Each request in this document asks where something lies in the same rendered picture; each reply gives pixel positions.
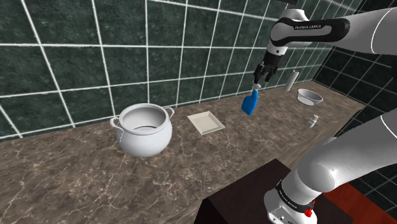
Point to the white square plate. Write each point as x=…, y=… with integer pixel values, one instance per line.
x=206, y=122

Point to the white bowl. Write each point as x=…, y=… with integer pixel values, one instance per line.
x=309, y=97

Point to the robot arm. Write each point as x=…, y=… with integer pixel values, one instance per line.
x=335, y=169

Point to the white paper towel roll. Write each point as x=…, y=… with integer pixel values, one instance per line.
x=291, y=80

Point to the blue spray bottle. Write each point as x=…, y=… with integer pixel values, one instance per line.
x=250, y=103

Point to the small white shaker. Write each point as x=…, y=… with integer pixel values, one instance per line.
x=312, y=120

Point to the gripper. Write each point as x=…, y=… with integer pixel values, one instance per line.
x=266, y=69

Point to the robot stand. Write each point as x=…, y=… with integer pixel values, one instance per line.
x=242, y=195

